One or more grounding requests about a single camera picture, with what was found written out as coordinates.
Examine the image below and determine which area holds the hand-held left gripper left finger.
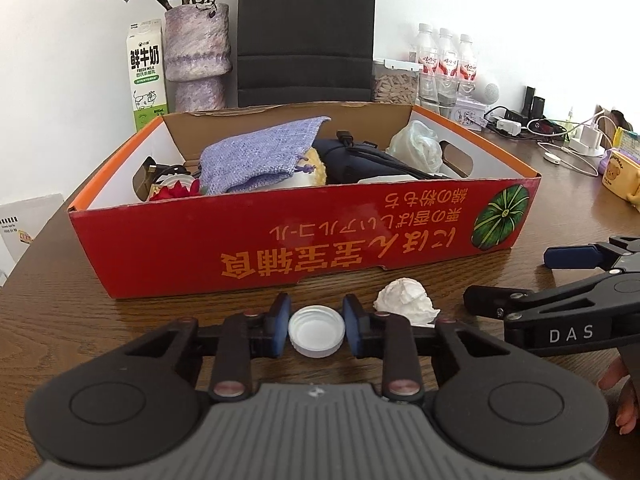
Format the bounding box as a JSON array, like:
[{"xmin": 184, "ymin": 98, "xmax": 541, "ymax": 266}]
[{"xmin": 120, "ymin": 292, "xmax": 292, "ymax": 402}]

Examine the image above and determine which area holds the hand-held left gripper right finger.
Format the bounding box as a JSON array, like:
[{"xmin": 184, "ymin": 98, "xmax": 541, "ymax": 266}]
[{"xmin": 342, "ymin": 292, "xmax": 516, "ymax": 402}]

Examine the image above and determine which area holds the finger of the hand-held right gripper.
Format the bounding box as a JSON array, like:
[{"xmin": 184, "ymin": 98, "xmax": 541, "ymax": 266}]
[
  {"xmin": 463, "ymin": 285, "xmax": 535, "ymax": 322},
  {"xmin": 543, "ymin": 236, "xmax": 640, "ymax": 273}
]

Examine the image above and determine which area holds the white plastic bottle cap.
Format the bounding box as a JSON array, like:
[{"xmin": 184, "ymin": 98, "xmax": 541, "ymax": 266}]
[{"xmin": 288, "ymin": 305, "xmax": 347, "ymax": 358}]

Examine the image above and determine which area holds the white tissue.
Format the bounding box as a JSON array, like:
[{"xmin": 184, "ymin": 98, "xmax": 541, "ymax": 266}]
[{"xmin": 374, "ymin": 277, "xmax": 441, "ymax": 326}]

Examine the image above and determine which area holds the red orange cardboard box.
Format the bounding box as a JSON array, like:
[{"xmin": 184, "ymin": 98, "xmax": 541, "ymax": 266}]
[{"xmin": 67, "ymin": 101, "xmax": 542, "ymax": 301}]

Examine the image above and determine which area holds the purple knit pouch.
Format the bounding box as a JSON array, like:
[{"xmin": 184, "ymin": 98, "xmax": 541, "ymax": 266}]
[{"xmin": 200, "ymin": 116, "xmax": 332, "ymax": 196}]

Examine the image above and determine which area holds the translucent plastic bag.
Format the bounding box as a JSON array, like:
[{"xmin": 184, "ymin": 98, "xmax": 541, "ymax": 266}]
[{"xmin": 387, "ymin": 120, "xmax": 446, "ymax": 176}]

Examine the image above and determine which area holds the person's right hand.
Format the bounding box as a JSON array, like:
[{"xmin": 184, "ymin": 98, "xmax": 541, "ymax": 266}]
[{"xmin": 597, "ymin": 356, "xmax": 639, "ymax": 437}]

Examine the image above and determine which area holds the yellow bear mug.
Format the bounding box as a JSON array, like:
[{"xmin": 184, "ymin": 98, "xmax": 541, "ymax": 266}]
[{"xmin": 601, "ymin": 149, "xmax": 640, "ymax": 207}]

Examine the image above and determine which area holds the colourful printed box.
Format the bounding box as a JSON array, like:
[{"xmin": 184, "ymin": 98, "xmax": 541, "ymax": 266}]
[{"xmin": 612, "ymin": 127, "xmax": 640, "ymax": 163}]

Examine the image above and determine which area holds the black power adapter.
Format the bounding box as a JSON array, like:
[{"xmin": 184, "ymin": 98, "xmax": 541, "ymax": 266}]
[{"xmin": 527, "ymin": 119, "xmax": 568, "ymax": 136}]

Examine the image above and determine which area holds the black upright device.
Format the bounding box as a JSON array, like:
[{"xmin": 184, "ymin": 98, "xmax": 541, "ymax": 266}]
[{"xmin": 521, "ymin": 86, "xmax": 547, "ymax": 118}]

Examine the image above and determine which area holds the yellow fluffy plush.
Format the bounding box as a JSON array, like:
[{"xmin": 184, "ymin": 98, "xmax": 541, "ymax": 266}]
[{"xmin": 299, "ymin": 149, "xmax": 328, "ymax": 187}]

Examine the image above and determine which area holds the dark navy zip case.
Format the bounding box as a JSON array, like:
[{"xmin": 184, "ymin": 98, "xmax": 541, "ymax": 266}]
[{"xmin": 315, "ymin": 131, "xmax": 436, "ymax": 183}]

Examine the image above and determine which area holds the red artificial rose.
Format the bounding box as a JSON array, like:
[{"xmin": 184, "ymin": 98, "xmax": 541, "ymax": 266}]
[{"xmin": 149, "ymin": 182, "xmax": 201, "ymax": 202}]

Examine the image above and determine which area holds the white printed tin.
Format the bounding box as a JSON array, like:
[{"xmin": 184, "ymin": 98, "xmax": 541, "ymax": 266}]
[{"xmin": 452, "ymin": 97, "xmax": 488, "ymax": 131}]

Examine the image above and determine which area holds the clear glass cup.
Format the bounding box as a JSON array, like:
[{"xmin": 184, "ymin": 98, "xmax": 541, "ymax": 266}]
[{"xmin": 419, "ymin": 74, "xmax": 458, "ymax": 115}]

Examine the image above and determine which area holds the red label water bottle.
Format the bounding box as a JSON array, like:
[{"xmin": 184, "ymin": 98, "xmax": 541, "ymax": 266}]
[
  {"xmin": 415, "ymin": 23, "xmax": 441, "ymax": 81},
  {"xmin": 437, "ymin": 28, "xmax": 461, "ymax": 83},
  {"xmin": 457, "ymin": 34, "xmax": 479, "ymax": 96}
]

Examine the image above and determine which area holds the clear jar of seeds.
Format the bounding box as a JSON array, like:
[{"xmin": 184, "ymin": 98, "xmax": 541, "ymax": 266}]
[{"xmin": 372, "ymin": 58, "xmax": 422, "ymax": 106}]

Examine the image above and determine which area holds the white paper package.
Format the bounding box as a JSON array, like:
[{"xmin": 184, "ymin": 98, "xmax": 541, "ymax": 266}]
[{"xmin": 0, "ymin": 192, "xmax": 66, "ymax": 286}]

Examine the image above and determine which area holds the white green milk carton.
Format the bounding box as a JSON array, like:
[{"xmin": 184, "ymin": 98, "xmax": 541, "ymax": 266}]
[{"xmin": 125, "ymin": 18, "xmax": 170, "ymax": 133}]

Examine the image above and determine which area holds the purple white textured vase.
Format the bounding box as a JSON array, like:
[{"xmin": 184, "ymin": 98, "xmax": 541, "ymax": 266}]
[{"xmin": 164, "ymin": 2, "xmax": 235, "ymax": 113}]

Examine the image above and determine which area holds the black paper bag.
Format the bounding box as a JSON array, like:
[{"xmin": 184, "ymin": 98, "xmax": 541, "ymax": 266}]
[{"xmin": 236, "ymin": 0, "xmax": 377, "ymax": 108}]

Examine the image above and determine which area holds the white cable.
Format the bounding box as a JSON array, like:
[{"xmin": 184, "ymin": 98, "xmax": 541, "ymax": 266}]
[{"xmin": 537, "ymin": 140, "xmax": 601, "ymax": 177}]

